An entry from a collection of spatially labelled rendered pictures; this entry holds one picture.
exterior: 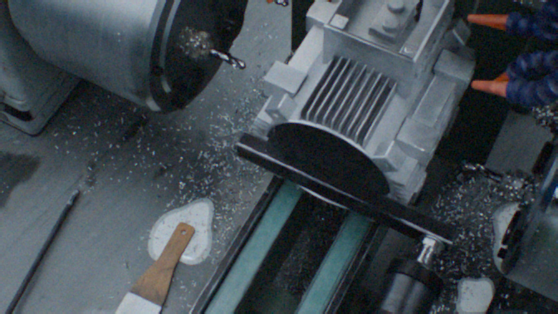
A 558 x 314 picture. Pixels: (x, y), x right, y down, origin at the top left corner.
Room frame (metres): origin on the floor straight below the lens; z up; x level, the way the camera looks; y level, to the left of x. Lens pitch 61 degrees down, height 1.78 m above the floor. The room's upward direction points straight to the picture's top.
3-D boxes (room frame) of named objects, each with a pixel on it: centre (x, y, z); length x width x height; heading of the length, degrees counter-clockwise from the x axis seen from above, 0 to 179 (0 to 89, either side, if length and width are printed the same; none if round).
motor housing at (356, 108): (0.50, -0.10, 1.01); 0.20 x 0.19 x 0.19; 152
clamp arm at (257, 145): (0.38, -0.07, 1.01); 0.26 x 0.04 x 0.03; 62
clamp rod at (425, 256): (0.29, -0.14, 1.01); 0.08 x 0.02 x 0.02; 152
